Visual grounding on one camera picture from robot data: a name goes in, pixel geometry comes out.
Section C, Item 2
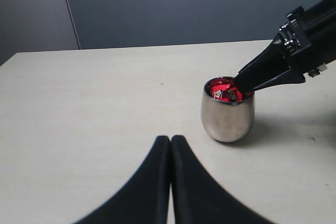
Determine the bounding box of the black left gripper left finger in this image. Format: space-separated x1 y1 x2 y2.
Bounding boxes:
77 135 170 223

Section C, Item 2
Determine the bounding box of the red candy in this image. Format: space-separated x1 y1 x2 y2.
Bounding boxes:
225 88 243 102
210 84 229 102

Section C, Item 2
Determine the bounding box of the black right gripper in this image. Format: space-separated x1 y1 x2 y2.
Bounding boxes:
234 0 335 93

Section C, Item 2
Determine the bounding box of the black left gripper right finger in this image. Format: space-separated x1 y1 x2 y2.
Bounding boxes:
171 135 271 223

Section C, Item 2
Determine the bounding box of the steel cup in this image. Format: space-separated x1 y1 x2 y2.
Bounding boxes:
201 77 255 143

